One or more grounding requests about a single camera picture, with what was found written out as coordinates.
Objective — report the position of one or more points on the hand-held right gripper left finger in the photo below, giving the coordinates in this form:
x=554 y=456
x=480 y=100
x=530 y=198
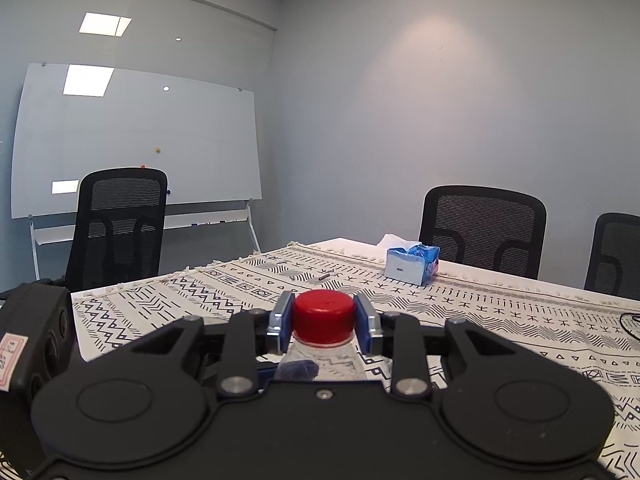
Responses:
x=280 y=322

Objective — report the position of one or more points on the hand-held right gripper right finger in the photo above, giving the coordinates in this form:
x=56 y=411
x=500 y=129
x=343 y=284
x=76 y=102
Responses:
x=369 y=322

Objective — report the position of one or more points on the red bottle cap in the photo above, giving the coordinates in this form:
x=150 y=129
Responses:
x=324 y=317

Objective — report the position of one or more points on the clear plastic bottle red label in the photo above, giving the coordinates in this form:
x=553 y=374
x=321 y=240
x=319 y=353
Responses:
x=335 y=362

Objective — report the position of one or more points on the blue tissue box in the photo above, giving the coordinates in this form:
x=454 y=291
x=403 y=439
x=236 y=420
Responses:
x=412 y=262

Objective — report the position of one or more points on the patterned white tablecloth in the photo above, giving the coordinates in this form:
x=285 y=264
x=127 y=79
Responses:
x=500 y=320

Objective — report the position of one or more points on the black mesh office chair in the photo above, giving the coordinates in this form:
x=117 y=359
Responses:
x=482 y=230
x=117 y=225
x=617 y=255

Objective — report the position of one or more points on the whiteboard on stand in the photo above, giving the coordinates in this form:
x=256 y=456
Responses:
x=140 y=140

